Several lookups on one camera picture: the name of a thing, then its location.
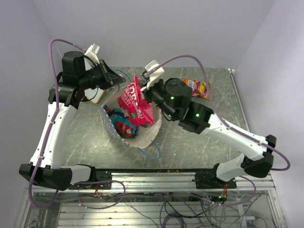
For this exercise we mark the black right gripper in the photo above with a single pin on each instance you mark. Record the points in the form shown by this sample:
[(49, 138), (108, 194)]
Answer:
[(147, 92)]

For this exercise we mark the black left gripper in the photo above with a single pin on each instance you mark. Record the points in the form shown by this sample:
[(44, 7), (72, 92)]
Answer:
[(115, 80)]

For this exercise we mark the pink red snack bag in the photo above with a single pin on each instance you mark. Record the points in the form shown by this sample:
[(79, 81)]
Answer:
[(139, 111)]

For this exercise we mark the checkered blue paper bag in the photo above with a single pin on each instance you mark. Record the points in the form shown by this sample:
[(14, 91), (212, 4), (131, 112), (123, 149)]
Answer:
[(144, 135)]

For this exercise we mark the orange snack packet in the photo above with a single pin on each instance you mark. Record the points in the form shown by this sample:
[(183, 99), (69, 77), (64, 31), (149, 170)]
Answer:
[(199, 88)]

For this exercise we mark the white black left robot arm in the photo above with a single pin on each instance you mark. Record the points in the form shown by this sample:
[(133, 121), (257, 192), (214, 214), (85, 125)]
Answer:
[(81, 71)]

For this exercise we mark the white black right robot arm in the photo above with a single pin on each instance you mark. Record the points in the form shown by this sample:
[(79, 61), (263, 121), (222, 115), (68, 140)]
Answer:
[(173, 98)]

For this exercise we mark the yellow framed whiteboard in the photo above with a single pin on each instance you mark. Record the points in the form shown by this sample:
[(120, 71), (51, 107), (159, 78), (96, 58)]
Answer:
[(94, 95)]

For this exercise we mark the light blue snack packet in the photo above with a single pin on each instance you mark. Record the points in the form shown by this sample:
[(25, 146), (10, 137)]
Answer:
[(117, 114)]

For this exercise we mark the red small snack packet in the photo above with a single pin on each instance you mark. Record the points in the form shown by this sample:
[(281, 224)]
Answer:
[(125, 128)]

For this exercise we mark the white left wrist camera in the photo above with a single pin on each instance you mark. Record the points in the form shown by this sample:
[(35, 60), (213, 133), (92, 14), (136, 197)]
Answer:
[(92, 52)]

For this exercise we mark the aluminium rail frame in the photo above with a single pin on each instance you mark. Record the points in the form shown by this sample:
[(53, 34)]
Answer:
[(156, 198)]

